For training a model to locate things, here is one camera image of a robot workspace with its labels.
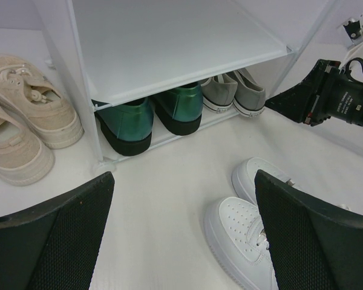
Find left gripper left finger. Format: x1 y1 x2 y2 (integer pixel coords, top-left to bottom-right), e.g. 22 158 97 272
0 172 115 289

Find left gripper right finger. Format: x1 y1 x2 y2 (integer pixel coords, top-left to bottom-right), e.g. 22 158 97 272
255 170 363 289

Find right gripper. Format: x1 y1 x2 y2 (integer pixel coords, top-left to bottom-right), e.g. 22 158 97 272
265 57 363 127

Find grey canvas sneaker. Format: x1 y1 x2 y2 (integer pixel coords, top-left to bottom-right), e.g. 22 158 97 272
199 74 238 114
232 68 266 118

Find white sneaker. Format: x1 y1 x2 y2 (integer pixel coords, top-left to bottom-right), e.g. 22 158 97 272
203 197 278 289
232 157 302 205

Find green loafer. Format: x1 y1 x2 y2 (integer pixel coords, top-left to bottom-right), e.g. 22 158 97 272
94 97 154 156
150 82 203 136

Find white plastic shoe cabinet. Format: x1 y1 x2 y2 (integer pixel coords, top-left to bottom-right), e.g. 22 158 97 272
34 1 337 175

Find beige sneaker left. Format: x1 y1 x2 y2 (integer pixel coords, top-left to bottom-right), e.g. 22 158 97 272
0 107 55 186

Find beige sneaker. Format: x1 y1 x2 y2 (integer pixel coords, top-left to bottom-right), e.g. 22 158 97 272
0 107 55 186
0 54 84 149

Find beige sneaker right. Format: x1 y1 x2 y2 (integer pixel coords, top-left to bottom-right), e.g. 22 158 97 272
0 54 84 149

